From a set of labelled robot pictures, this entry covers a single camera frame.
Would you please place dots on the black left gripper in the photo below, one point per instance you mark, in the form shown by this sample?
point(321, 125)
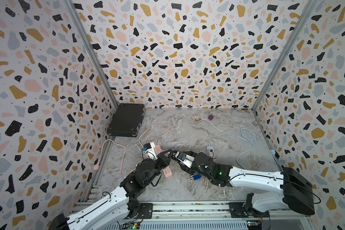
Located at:
point(166, 159)

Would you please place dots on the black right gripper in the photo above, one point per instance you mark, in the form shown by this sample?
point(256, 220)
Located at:
point(185, 168)

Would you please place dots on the pink power strip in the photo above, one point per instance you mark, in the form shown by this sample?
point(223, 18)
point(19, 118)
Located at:
point(167, 171)

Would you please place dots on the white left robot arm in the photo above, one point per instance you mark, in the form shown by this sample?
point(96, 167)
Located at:
point(118, 204)

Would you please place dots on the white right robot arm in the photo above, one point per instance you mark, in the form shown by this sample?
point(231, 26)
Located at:
point(286, 189)

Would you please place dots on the white power strip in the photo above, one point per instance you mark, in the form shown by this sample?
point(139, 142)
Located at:
point(210, 148)

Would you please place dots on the playing card box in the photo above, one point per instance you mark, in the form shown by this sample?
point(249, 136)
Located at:
point(196, 117)

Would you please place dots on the black briefcase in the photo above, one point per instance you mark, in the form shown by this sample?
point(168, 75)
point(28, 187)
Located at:
point(127, 120)

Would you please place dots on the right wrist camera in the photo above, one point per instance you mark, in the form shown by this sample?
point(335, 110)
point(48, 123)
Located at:
point(185, 159)

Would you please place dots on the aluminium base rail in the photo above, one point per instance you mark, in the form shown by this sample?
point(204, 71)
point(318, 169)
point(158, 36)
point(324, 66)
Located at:
point(189, 215)

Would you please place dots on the aluminium corner post left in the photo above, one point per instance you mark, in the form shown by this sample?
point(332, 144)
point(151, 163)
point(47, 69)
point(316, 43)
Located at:
point(89, 48)

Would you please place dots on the aluminium corner post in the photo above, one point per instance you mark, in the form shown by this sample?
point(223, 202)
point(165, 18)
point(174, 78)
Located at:
point(89, 48)
point(309, 7)

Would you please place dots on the aluminium corner post right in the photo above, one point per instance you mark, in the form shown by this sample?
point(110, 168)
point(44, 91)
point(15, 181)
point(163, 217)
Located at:
point(309, 7)

